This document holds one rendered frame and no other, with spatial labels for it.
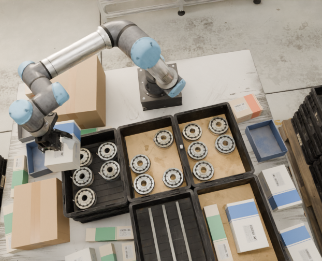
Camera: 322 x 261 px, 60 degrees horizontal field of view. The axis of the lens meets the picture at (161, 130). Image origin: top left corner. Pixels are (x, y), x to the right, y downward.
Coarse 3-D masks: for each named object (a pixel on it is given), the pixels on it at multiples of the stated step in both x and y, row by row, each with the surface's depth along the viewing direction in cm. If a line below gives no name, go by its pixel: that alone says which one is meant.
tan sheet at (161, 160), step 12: (144, 132) 153; (156, 132) 153; (132, 144) 151; (144, 144) 150; (132, 156) 148; (156, 156) 147; (168, 156) 146; (156, 168) 144; (168, 168) 143; (180, 168) 143; (156, 180) 141; (156, 192) 138
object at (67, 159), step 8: (72, 120) 125; (56, 128) 124; (64, 128) 124; (72, 128) 123; (80, 128) 133; (80, 136) 131; (64, 144) 120; (48, 152) 119; (56, 152) 119; (64, 152) 118; (72, 152) 118; (48, 160) 117; (56, 160) 117; (64, 160) 117; (72, 160) 117; (56, 168) 121; (64, 168) 122; (72, 168) 123
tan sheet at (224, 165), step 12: (204, 120) 153; (192, 132) 151; (204, 132) 150; (228, 132) 149; (216, 156) 144; (228, 156) 143; (192, 168) 142; (216, 168) 141; (228, 168) 140; (240, 168) 140
